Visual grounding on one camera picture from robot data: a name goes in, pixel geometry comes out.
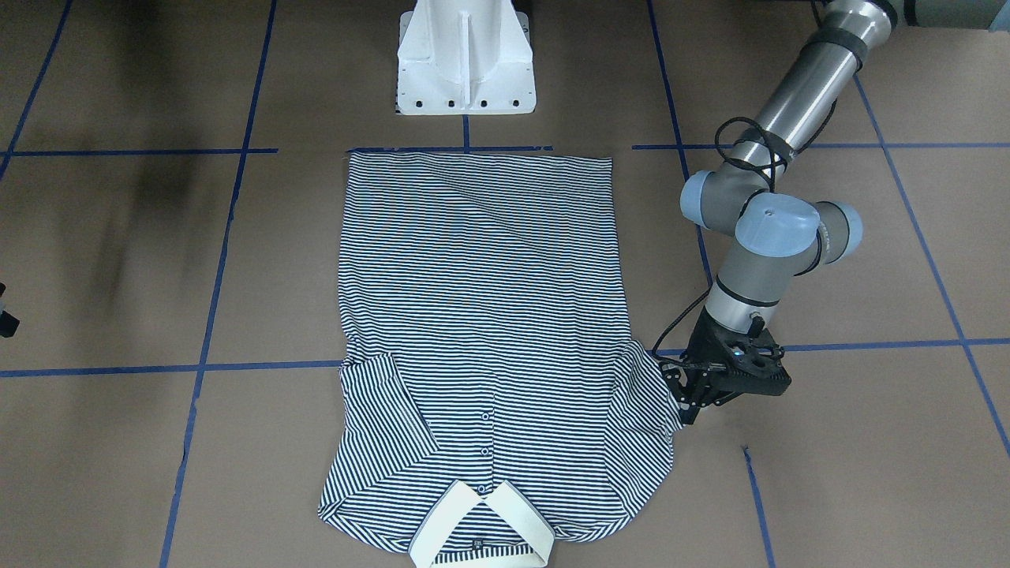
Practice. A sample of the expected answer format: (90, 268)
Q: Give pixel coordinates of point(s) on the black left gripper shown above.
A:
(701, 348)

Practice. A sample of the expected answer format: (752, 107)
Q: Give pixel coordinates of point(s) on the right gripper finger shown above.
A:
(9, 323)

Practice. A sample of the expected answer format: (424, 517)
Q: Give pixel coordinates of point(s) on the navy white striped polo shirt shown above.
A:
(496, 402)

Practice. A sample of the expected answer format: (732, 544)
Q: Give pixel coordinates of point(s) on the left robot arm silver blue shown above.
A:
(777, 236)

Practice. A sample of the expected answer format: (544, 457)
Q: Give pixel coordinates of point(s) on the brown paper table cover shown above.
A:
(172, 178)

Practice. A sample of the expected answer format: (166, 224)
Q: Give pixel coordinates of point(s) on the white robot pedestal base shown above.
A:
(466, 58)

